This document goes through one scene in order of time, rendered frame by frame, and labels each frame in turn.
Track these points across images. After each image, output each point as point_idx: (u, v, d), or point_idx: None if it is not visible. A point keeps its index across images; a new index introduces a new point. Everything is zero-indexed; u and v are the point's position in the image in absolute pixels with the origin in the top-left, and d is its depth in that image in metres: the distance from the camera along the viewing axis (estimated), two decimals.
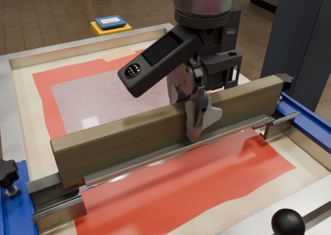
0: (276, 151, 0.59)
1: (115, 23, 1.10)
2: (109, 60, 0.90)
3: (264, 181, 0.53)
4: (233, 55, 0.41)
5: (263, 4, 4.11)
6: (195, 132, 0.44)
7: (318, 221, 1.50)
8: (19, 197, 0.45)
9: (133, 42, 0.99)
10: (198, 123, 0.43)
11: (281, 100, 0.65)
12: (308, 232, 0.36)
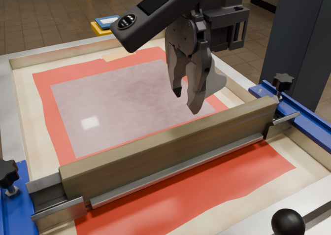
0: (276, 151, 0.59)
1: None
2: (109, 60, 0.90)
3: (264, 181, 0.53)
4: (239, 11, 0.37)
5: (263, 4, 4.11)
6: (197, 99, 0.40)
7: (318, 221, 1.50)
8: (19, 197, 0.45)
9: None
10: (201, 87, 0.38)
11: (281, 100, 0.65)
12: (308, 232, 0.36)
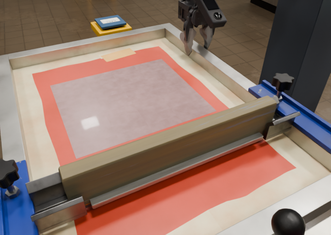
0: (276, 151, 0.59)
1: (115, 23, 1.10)
2: (109, 60, 0.90)
3: (264, 181, 0.53)
4: None
5: (263, 4, 4.11)
6: (212, 39, 0.89)
7: (318, 221, 1.50)
8: (19, 197, 0.45)
9: (133, 42, 0.99)
10: (212, 32, 0.88)
11: (281, 100, 0.65)
12: (308, 232, 0.36)
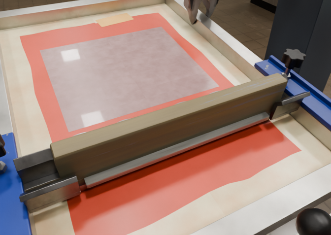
0: (281, 132, 0.56)
1: None
2: (105, 25, 0.83)
3: (268, 163, 0.51)
4: None
5: (263, 4, 4.11)
6: (214, 9, 0.82)
7: None
8: (6, 173, 0.41)
9: (131, 7, 0.91)
10: (215, 1, 0.81)
11: (288, 78, 0.61)
12: None
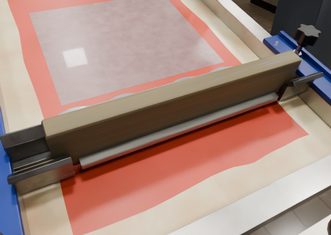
0: (287, 114, 0.53)
1: None
2: None
3: (274, 147, 0.48)
4: None
5: (263, 4, 4.11)
6: None
7: (318, 221, 1.50)
8: None
9: None
10: None
11: (299, 56, 0.57)
12: None
